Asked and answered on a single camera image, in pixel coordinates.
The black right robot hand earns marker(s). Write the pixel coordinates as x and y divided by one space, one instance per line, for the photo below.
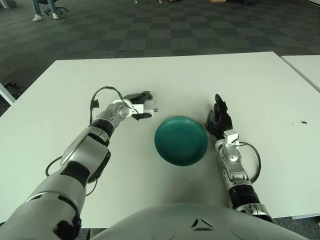
223 122

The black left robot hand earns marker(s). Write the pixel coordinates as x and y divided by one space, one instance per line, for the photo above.
133 97

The white charger plug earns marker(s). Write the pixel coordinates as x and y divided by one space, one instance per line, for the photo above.
150 107

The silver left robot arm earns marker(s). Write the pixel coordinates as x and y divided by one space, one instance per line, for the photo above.
85 152

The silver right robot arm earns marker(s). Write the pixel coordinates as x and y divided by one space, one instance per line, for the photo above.
236 170

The teal round plate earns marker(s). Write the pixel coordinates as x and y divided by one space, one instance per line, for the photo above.
181 141

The small dark speck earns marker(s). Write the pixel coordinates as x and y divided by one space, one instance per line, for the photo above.
304 122

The white side table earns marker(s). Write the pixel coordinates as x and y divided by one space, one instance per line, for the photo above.
305 67
5 96

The grey robot torso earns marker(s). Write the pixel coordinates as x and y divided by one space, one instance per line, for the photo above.
200 225

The black office chair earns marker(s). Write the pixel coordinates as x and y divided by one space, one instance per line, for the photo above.
58 9

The brown cardboard box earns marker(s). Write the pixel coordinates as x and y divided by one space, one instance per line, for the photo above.
217 1

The black object on floor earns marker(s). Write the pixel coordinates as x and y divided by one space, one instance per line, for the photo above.
10 85

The seated person in jeans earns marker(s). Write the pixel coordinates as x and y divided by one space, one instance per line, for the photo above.
36 8

